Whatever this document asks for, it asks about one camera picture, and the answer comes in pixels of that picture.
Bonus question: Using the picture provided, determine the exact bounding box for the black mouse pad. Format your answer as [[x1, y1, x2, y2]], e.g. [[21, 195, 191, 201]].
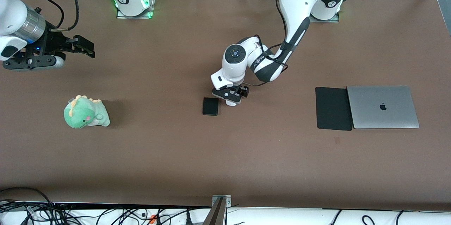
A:
[[315, 86, 353, 131]]

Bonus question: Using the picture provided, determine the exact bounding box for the green dinosaur plush toy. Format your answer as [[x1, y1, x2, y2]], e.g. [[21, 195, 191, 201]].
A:
[[64, 95, 111, 129]]

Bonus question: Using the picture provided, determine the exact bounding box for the aluminium beam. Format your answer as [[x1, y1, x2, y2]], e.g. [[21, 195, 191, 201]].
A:
[[203, 197, 227, 225]]

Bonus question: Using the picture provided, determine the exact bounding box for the silver laptop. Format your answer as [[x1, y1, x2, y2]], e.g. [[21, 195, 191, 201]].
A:
[[347, 85, 420, 129]]

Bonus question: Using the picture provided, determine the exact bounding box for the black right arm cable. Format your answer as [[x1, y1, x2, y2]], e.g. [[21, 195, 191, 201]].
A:
[[30, 0, 80, 32]]

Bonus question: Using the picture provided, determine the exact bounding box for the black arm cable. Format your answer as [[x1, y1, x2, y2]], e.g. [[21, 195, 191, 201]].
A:
[[30, 0, 80, 32], [243, 0, 300, 88]]

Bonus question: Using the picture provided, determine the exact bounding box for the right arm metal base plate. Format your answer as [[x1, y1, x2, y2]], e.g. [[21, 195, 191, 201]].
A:
[[116, 0, 154, 19]]

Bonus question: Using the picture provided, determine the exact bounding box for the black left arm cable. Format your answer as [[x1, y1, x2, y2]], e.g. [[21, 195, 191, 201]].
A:
[[243, 0, 300, 88]]

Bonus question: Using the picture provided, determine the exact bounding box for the metal table edge bracket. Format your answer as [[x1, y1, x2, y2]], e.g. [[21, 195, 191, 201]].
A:
[[212, 195, 232, 208]]

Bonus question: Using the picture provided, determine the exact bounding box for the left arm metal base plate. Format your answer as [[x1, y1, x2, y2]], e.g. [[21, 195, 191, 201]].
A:
[[310, 11, 340, 23]]

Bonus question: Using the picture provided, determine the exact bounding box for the thick black arced cable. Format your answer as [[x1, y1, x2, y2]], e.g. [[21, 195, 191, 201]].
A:
[[0, 187, 53, 207]]

